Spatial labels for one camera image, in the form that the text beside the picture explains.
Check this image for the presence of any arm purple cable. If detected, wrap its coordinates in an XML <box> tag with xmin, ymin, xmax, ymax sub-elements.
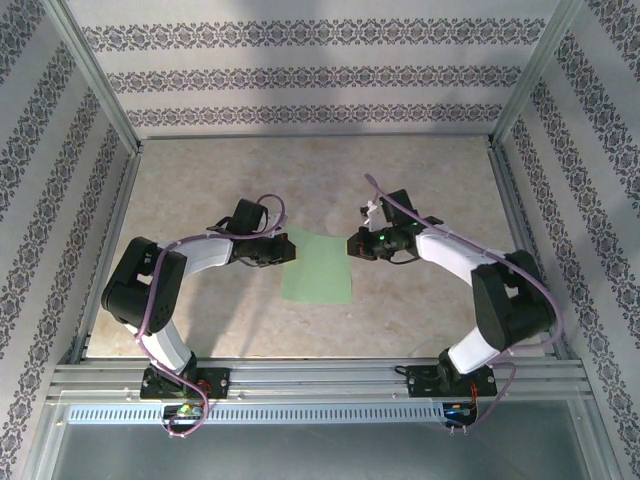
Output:
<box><xmin>364</xmin><ymin>173</ymin><xmax>564</xmax><ymax>436</ymax></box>
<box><xmin>135</xmin><ymin>193</ymin><xmax>290</xmax><ymax>441</ymax></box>

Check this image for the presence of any grey metal sheet panel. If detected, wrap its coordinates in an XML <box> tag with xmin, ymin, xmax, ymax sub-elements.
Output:
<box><xmin>29</xmin><ymin>399</ymin><xmax>616</xmax><ymax>480</ymax></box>

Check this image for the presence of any aluminium mounting rail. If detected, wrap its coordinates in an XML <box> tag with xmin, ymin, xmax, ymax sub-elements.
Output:
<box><xmin>47</xmin><ymin>357</ymin><xmax>589</xmax><ymax>401</ymax></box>

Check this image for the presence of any aluminium back rail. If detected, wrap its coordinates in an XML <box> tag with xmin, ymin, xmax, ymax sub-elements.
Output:
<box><xmin>137</xmin><ymin>132</ymin><xmax>494</xmax><ymax>142</ymax></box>

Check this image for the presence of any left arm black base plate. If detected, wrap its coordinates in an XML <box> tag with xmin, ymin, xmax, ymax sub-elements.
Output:
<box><xmin>139</xmin><ymin>367</ymin><xmax>232</xmax><ymax>401</ymax></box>

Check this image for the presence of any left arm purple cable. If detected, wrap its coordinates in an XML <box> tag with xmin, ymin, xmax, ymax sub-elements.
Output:
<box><xmin>135</xmin><ymin>193</ymin><xmax>290</xmax><ymax>441</ymax></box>

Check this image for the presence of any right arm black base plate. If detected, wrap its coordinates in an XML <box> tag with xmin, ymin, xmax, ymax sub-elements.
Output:
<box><xmin>405</xmin><ymin>363</ymin><xmax>499</xmax><ymax>400</ymax></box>

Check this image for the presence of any aluminium frame post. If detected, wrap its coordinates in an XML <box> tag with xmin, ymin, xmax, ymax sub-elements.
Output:
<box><xmin>487</xmin><ymin>0</ymin><xmax>586</xmax><ymax>149</ymax></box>
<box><xmin>42</xmin><ymin>0</ymin><xmax>144</xmax><ymax>156</ymax></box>

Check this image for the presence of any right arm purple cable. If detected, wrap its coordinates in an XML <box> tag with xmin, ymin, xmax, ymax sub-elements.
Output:
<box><xmin>364</xmin><ymin>173</ymin><xmax>564</xmax><ymax>436</ymax></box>

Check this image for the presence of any green paper sheet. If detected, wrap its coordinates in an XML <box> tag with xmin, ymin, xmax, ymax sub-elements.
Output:
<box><xmin>280</xmin><ymin>227</ymin><xmax>353</xmax><ymax>305</ymax></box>

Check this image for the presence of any grey slotted cable duct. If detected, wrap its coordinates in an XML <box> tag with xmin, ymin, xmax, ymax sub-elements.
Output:
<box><xmin>66</xmin><ymin>403</ymin><xmax>451</xmax><ymax>425</ymax></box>

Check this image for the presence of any aluminium side rail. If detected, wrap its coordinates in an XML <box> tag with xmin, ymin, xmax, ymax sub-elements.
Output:
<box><xmin>487</xmin><ymin>144</ymin><xmax>571</xmax><ymax>361</ymax></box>
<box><xmin>67</xmin><ymin>149</ymin><xmax>144</xmax><ymax>364</ymax></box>

